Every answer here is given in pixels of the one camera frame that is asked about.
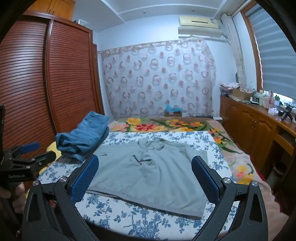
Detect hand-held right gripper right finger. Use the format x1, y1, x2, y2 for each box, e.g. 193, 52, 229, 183
191, 155, 271, 241

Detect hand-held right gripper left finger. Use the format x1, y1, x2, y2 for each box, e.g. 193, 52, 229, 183
22, 154, 100, 241

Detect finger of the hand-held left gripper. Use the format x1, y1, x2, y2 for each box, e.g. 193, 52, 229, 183
3, 142, 40, 163
10, 151, 57, 173

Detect grey-green shirt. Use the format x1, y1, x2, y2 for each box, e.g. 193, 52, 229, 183
87, 138, 208, 219

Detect person's left hand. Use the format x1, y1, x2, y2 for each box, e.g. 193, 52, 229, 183
0, 182, 25, 210

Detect yellow cloth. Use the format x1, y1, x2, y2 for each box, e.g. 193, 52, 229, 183
38, 141, 63, 176

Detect folded blue jeans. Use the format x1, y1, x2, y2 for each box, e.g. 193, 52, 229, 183
55, 111, 110, 161

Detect blue floral bed sheet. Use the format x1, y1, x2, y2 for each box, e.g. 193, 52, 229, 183
37, 131, 237, 238

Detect colourful floral blanket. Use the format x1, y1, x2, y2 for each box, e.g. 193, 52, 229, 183
109, 116, 262, 186

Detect wooden side cabinet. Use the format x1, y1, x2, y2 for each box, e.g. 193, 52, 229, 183
219, 95, 296, 183

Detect grey waste bin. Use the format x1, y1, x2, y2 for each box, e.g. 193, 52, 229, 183
266, 162, 290, 187

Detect brown box with blue cloth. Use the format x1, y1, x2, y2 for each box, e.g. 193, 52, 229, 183
164, 104, 183, 117

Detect brown louvered wardrobe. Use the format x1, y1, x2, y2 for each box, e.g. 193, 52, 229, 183
0, 10, 105, 209

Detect open cardboard box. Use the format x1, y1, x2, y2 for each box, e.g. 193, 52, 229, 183
232, 87, 255, 100

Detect stack of papers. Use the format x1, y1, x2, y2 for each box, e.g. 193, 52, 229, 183
219, 82, 241, 96

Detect row of toiletry bottles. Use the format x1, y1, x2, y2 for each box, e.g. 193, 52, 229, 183
252, 89, 281, 107

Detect small black tripod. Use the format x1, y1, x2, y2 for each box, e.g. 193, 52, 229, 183
280, 105, 296, 122

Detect beige tied curtain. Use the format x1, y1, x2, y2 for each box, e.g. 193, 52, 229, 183
221, 13, 248, 89

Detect grey striped window blind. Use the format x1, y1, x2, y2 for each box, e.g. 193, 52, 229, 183
245, 3, 296, 103

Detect wooden overhead cabinet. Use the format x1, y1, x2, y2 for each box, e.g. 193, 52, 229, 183
27, 0, 76, 21

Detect ring patterned sheer curtain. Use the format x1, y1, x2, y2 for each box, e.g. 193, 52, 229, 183
98, 38, 217, 118

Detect white wall air conditioner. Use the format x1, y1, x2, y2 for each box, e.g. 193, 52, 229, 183
178, 15, 228, 42

